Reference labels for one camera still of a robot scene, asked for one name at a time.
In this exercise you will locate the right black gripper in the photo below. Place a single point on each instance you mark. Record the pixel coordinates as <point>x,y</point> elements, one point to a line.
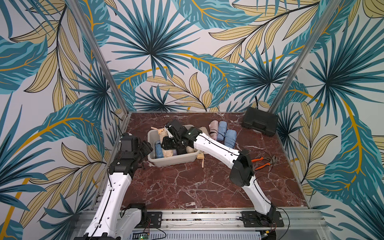
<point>170,143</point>

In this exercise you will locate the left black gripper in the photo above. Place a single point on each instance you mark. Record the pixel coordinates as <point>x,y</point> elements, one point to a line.
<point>146,147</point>

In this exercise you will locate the tan umbrella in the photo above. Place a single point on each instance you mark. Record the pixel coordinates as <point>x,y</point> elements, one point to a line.
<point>164,138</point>

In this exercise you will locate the light blue umbrella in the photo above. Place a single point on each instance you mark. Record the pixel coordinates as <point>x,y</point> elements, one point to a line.
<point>158,150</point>

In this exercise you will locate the beige plastic storage box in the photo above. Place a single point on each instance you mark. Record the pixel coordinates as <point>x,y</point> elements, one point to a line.
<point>172,158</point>

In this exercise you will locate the pink umbrella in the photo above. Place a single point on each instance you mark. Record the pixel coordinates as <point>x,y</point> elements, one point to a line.
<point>214,127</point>

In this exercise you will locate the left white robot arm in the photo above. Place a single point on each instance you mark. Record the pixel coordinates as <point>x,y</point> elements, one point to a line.
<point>110,222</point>

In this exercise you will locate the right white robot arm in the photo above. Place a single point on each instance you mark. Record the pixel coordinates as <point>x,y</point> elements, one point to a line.
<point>242,173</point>

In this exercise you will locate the beige umbrella by box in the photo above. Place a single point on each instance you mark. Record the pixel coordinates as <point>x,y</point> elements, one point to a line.
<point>205,131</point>

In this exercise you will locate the blue folded umbrella back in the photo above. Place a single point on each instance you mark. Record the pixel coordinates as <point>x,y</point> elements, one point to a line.
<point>222,129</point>

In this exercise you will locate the green circuit board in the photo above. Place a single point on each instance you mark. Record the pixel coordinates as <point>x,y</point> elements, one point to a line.
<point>140,236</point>

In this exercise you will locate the black plastic tool case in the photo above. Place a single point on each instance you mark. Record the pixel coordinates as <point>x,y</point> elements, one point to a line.
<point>263,122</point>

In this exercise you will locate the left aluminium corner post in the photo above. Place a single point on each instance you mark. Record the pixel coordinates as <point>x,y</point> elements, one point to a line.
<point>82,21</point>

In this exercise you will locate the aluminium corner post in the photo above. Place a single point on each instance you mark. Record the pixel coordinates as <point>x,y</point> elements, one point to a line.
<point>82,21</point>
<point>319,28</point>

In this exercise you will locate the orange handled pliers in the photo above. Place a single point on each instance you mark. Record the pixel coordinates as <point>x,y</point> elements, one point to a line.
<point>263,163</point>

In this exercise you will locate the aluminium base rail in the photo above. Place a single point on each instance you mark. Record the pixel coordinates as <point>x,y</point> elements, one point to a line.
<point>224,224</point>

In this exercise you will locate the right aluminium corner post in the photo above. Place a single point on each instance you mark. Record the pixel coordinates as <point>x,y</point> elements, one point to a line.
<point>319,28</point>

